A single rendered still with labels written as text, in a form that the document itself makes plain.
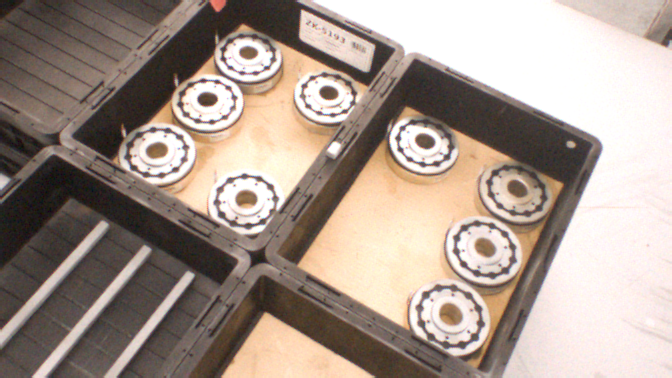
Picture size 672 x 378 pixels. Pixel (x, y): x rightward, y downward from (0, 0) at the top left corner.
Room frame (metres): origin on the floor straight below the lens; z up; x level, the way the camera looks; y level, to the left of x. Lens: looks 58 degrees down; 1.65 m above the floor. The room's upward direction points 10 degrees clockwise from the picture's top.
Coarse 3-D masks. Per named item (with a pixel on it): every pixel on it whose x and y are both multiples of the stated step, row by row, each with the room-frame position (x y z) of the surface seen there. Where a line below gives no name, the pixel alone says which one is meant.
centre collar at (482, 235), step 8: (480, 232) 0.48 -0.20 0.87; (488, 232) 0.48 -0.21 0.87; (472, 240) 0.47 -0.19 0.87; (488, 240) 0.47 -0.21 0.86; (496, 240) 0.47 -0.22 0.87; (472, 248) 0.46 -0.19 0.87; (496, 248) 0.46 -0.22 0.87; (472, 256) 0.44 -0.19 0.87; (480, 256) 0.45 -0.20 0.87; (496, 256) 0.45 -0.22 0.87; (488, 264) 0.44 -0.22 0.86
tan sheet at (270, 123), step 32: (288, 64) 0.75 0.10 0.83; (320, 64) 0.76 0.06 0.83; (256, 96) 0.67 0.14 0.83; (288, 96) 0.68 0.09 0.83; (256, 128) 0.61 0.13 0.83; (288, 128) 0.62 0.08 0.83; (224, 160) 0.55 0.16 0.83; (256, 160) 0.56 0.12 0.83; (288, 160) 0.57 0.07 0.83; (192, 192) 0.48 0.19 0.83; (288, 192) 0.51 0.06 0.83
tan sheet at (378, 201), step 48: (384, 144) 0.63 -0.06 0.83; (480, 144) 0.66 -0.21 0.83; (384, 192) 0.54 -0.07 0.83; (432, 192) 0.56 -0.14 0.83; (336, 240) 0.45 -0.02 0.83; (384, 240) 0.46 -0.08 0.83; (432, 240) 0.48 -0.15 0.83; (528, 240) 0.51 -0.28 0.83; (336, 288) 0.38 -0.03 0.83; (384, 288) 0.39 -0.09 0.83
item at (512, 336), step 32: (384, 96) 0.63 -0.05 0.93; (352, 128) 0.57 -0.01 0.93; (576, 128) 0.63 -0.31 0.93; (320, 192) 0.46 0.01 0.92; (576, 192) 0.54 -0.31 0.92; (288, 224) 0.41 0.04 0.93; (544, 256) 0.43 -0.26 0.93; (320, 288) 0.33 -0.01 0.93; (384, 320) 0.31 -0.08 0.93; (512, 320) 0.34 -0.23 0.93; (448, 352) 0.28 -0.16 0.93; (512, 352) 0.30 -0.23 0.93
